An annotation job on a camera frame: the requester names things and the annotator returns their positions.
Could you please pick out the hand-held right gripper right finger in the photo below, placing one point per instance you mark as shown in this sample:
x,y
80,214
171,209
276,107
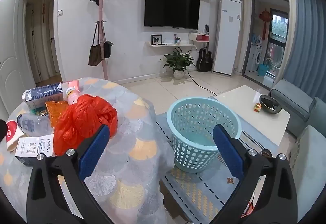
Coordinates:
x,y
228,152

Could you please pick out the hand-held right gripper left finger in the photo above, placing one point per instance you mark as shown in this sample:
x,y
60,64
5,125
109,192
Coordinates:
x,y
93,154

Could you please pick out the light blue plastic basket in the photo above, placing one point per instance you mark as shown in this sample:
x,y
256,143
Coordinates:
x,y
196,141

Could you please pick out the red plastic bag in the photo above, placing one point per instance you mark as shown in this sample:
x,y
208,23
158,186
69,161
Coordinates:
x,y
84,117

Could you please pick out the white coffee table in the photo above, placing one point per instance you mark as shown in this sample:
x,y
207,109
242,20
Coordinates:
x,y
242,101

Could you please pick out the colourful puzzle cube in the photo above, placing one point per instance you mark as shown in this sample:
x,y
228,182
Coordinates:
x,y
257,107

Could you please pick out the orange snack packet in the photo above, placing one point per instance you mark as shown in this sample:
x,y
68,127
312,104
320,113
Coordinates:
x,y
56,110

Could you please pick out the dark ashtray bowl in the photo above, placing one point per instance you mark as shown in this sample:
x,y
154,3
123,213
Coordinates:
x,y
267,107

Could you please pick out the white printed carton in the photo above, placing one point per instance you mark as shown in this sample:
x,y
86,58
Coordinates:
x,y
33,147

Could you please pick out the white bottle with pink label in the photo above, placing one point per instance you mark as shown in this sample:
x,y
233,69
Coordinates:
x,y
72,96

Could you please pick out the shiny snack wrapper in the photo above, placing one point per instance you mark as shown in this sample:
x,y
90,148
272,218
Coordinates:
x,y
40,112

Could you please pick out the clear plastic bottle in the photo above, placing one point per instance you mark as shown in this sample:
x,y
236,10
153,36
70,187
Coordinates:
x,y
33,123

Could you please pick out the blue and white milk carton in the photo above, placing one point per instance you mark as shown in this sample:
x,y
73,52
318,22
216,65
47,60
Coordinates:
x,y
45,91

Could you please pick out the red and white paper cup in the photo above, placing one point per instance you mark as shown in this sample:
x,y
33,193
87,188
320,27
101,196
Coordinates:
x,y
14,135

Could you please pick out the grey-blue sofa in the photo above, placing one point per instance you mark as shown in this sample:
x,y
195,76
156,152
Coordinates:
x,y
287,96

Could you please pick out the blue bucket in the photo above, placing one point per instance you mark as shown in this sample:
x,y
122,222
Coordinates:
x,y
262,70

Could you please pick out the black acoustic guitar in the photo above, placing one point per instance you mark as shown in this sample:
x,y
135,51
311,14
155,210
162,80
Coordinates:
x,y
204,61

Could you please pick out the brown tote bag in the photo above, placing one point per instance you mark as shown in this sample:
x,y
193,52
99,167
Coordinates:
x,y
94,56

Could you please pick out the white washing machine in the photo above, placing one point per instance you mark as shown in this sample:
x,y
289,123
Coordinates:
x,y
258,57

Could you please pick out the green potted plant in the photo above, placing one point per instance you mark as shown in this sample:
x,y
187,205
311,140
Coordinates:
x,y
178,59

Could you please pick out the small black bag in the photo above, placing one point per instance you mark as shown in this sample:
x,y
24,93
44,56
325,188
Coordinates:
x,y
108,49

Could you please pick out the detergent bottle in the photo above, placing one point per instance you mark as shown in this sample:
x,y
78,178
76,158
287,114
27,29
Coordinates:
x,y
257,39

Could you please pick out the white standing air conditioner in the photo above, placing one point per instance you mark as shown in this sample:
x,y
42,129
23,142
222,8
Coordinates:
x,y
226,35

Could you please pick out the pink and white storage box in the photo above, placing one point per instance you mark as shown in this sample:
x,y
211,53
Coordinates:
x,y
200,38

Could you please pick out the pen cup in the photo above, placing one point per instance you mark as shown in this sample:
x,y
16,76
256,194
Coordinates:
x,y
177,41

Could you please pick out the framed butterfly picture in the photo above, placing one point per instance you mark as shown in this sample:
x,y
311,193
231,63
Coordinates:
x,y
155,39

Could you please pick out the white door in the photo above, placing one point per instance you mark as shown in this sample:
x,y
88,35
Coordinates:
x,y
15,48

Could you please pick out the pink coat rack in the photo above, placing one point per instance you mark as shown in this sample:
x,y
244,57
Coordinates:
x,y
101,17

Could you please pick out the blue curtain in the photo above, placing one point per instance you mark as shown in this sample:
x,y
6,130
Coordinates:
x,y
305,35

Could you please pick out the red knot hanging decoration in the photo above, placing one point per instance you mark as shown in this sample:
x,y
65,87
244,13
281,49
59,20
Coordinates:
x,y
265,16

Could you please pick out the white curved low wall shelf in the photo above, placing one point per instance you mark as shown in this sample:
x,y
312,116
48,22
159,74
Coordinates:
x,y
168,45

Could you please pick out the white light switch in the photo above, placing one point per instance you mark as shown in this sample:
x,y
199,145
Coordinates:
x,y
60,12

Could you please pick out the black wall television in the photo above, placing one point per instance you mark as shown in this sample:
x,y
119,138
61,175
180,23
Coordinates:
x,y
172,9

